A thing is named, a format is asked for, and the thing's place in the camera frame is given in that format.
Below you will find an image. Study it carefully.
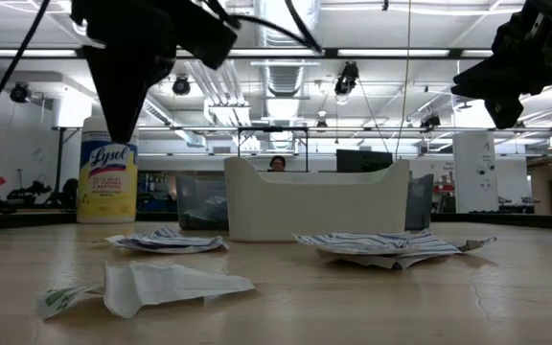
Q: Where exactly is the plain white packet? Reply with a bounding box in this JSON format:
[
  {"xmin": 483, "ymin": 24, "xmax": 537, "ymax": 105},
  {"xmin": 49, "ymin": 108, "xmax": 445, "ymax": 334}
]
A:
[{"xmin": 103, "ymin": 261, "xmax": 256, "ymax": 319}]

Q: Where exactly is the yellow Lysol wipes canister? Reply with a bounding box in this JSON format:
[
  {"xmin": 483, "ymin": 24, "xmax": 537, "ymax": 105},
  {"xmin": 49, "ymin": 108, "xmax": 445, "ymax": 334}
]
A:
[{"xmin": 76, "ymin": 115, "xmax": 140, "ymax": 225}]

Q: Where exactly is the black monitor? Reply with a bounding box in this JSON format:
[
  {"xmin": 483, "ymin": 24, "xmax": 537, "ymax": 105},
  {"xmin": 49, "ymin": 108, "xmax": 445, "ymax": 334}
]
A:
[{"xmin": 335, "ymin": 149, "xmax": 395, "ymax": 173}]

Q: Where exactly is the grey translucent plastic bin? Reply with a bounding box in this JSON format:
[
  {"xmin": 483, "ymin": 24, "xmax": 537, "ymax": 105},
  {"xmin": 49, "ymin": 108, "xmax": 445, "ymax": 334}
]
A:
[
  {"xmin": 403, "ymin": 172, "xmax": 434, "ymax": 230},
  {"xmin": 175, "ymin": 172, "xmax": 229, "ymax": 230}
]

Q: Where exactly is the black background metal frame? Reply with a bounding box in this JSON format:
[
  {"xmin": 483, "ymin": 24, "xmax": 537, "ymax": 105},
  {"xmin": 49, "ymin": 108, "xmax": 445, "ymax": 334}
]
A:
[{"xmin": 236, "ymin": 126, "xmax": 311, "ymax": 173}]

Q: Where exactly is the green print white packet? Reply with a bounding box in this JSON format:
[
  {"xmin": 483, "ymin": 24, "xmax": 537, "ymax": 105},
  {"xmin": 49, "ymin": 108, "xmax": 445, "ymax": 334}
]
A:
[{"xmin": 35, "ymin": 285, "xmax": 105, "ymax": 320}]

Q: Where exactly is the white plastic bin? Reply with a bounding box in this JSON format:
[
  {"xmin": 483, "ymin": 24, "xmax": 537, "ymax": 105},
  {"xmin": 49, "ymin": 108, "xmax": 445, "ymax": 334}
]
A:
[{"xmin": 222, "ymin": 156, "xmax": 411, "ymax": 242}]

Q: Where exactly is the black ceiling lamp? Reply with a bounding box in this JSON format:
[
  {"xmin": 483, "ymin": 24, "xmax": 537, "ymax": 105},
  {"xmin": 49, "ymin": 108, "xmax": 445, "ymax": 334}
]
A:
[
  {"xmin": 171, "ymin": 74, "xmax": 192, "ymax": 97},
  {"xmin": 9, "ymin": 80, "xmax": 32, "ymax": 104},
  {"xmin": 419, "ymin": 112, "xmax": 443, "ymax": 130}
]

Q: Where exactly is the black hanging rig camera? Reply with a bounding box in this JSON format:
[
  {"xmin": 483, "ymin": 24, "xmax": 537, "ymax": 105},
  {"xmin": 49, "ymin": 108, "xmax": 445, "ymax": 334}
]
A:
[{"xmin": 333, "ymin": 60, "xmax": 361, "ymax": 97}]

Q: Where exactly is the white square column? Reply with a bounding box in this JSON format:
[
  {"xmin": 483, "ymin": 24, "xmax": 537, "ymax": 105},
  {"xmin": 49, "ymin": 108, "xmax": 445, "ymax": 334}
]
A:
[{"xmin": 451, "ymin": 131, "xmax": 500, "ymax": 215}]

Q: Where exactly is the person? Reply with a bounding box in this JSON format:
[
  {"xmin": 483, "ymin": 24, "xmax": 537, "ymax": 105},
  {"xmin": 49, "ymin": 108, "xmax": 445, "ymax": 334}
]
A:
[{"xmin": 266, "ymin": 154, "xmax": 288, "ymax": 173}]

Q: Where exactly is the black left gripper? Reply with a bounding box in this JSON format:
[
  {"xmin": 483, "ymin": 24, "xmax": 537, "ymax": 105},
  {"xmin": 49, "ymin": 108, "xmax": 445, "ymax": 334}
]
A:
[{"xmin": 71, "ymin": 0, "xmax": 196, "ymax": 144}]

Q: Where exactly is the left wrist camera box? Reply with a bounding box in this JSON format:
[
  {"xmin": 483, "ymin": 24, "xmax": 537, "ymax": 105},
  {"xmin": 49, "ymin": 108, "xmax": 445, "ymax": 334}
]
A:
[{"xmin": 174, "ymin": 9, "xmax": 239, "ymax": 71}]

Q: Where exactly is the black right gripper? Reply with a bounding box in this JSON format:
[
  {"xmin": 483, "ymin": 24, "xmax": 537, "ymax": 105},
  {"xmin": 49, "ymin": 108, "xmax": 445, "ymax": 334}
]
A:
[{"xmin": 450, "ymin": 0, "xmax": 552, "ymax": 130}]

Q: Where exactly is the thin hanging cable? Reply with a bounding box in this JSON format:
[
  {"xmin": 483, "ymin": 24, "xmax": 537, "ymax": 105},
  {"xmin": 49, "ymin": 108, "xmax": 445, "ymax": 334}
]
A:
[{"xmin": 393, "ymin": 0, "xmax": 414, "ymax": 159}]

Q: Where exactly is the blue striped white packet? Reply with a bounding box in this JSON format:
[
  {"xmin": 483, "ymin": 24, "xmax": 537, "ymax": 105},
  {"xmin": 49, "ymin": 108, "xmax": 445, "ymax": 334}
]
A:
[
  {"xmin": 105, "ymin": 225, "xmax": 229, "ymax": 254},
  {"xmin": 292, "ymin": 229, "xmax": 464, "ymax": 269}
]

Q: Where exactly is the black rig beam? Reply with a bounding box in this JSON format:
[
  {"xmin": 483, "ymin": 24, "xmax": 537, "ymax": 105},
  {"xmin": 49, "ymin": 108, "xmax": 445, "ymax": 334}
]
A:
[{"xmin": 0, "ymin": 46, "xmax": 497, "ymax": 61}]

